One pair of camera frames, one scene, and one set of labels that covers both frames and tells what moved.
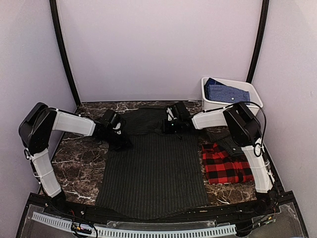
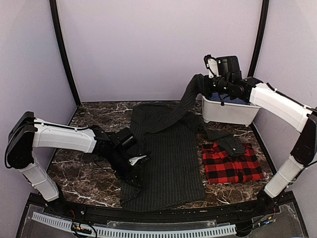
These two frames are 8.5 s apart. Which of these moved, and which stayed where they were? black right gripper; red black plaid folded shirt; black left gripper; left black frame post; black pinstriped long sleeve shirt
Moved: black right gripper; black pinstriped long sleeve shirt; black left gripper
Stayed: red black plaid folded shirt; left black frame post
